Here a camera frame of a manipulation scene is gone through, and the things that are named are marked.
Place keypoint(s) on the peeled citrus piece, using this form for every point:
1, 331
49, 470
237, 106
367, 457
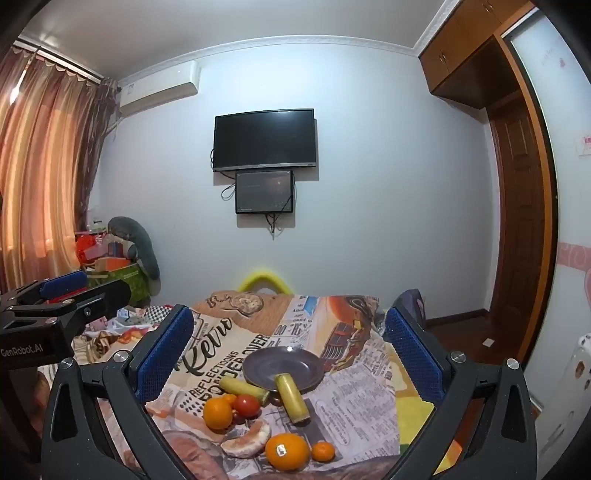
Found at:
249, 441

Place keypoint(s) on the orange flat box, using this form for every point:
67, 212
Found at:
113, 264

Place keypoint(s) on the red box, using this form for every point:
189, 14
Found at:
88, 247

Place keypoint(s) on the yellow corn cob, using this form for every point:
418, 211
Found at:
292, 397
240, 386

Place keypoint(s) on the yellow blanket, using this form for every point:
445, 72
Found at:
413, 415

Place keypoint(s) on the white appliance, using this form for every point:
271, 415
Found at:
568, 392

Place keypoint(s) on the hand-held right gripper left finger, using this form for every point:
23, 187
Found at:
165, 357

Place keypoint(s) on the green storage box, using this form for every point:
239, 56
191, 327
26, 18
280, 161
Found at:
124, 281

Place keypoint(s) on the orange with sticker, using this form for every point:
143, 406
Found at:
281, 454

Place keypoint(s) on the plain orange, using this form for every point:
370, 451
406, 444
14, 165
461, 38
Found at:
218, 414

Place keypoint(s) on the dark round plate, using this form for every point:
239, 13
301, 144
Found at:
281, 364

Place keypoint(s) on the grey plush toy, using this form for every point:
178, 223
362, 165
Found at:
143, 244

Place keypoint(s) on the blue backpack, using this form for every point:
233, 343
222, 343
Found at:
413, 300

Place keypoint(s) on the white sliding wardrobe door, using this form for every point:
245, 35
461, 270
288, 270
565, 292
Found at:
568, 184

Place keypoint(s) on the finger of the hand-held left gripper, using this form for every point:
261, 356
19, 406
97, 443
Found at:
104, 295
64, 284

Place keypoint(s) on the wooden wall cabinet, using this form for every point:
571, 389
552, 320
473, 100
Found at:
457, 55

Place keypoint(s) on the red tomato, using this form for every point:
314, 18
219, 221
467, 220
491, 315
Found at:
247, 405

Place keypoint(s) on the small wall monitor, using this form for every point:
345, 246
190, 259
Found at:
264, 191

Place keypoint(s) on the printed blanket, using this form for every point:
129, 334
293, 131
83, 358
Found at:
351, 369

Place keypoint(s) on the wall television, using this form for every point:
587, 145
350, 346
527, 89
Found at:
264, 139

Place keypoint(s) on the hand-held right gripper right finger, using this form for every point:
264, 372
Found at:
412, 357

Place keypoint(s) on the yellow chair back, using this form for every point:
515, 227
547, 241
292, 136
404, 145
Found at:
264, 278

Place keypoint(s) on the white air conditioner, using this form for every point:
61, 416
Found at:
157, 90

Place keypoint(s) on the orange striped curtain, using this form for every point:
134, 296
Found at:
41, 161

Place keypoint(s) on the small tangerine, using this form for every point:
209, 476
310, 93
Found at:
323, 451
229, 398

